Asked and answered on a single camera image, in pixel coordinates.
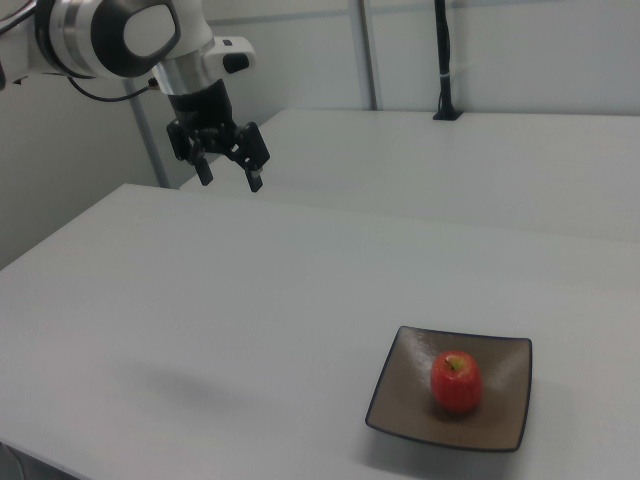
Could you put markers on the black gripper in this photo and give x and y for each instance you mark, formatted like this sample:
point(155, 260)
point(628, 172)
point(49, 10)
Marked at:
point(205, 115)

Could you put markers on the red apple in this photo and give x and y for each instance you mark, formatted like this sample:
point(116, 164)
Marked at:
point(456, 385)

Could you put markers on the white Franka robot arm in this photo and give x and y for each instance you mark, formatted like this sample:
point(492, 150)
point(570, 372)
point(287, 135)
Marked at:
point(75, 35)

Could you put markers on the square brown ceramic plate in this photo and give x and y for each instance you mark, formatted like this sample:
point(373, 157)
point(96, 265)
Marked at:
point(405, 395)

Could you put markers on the grey metal partition post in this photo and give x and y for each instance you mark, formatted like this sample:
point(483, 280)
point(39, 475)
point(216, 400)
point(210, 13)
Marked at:
point(150, 145)

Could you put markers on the tall black camera pole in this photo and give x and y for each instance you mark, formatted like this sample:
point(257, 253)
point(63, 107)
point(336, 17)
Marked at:
point(443, 50)

